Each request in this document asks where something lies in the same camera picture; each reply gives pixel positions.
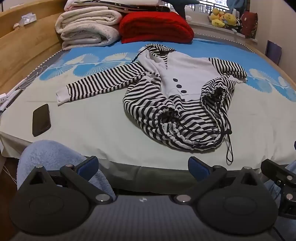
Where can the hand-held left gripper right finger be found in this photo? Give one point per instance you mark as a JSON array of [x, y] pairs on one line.
[[198, 168]]

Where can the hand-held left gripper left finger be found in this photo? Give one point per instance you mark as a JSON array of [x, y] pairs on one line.
[[89, 165]]

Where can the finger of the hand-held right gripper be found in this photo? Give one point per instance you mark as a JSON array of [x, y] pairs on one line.
[[285, 185]]

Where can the black white striped hoodie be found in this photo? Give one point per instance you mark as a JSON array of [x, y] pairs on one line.
[[185, 67]]

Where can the person's right leg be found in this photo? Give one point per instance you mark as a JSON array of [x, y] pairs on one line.
[[271, 187]]

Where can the grey mattress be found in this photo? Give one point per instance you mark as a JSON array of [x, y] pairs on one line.
[[161, 178]]

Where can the light blue fluffy cloth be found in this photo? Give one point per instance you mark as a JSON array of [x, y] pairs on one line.
[[46, 153]]

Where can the black smartphone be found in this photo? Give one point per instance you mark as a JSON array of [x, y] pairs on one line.
[[41, 120]]

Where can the white power strip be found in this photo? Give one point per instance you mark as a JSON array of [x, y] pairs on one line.
[[2, 100]]

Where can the wooden bed headboard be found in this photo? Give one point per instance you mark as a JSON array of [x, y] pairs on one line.
[[23, 51]]

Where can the white window sill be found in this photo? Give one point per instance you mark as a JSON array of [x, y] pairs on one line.
[[208, 29]]

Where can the white folded blanket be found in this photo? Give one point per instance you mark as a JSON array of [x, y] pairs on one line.
[[87, 25]]

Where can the black white spotted plush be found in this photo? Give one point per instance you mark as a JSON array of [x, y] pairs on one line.
[[237, 26]]

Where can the red folded blanket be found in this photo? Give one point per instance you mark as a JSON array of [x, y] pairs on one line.
[[155, 26]]

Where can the yellow duck plush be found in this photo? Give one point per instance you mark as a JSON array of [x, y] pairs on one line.
[[217, 17]]

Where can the dark red cushion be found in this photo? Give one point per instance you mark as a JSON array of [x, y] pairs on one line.
[[249, 24]]

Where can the clear plastic packet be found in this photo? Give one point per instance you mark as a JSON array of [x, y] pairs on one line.
[[29, 19]]

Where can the white pink folded cloth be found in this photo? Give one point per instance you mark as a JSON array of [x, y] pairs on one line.
[[87, 3]]

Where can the teal shark plush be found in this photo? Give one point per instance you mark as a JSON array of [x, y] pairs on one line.
[[180, 5]]

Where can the window with railing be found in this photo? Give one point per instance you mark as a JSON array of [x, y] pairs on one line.
[[212, 4]]

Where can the blue hanging cloth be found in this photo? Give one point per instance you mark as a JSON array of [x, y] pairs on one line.
[[238, 4]]

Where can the wooden bed side rail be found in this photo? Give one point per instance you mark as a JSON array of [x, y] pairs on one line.
[[277, 69]]

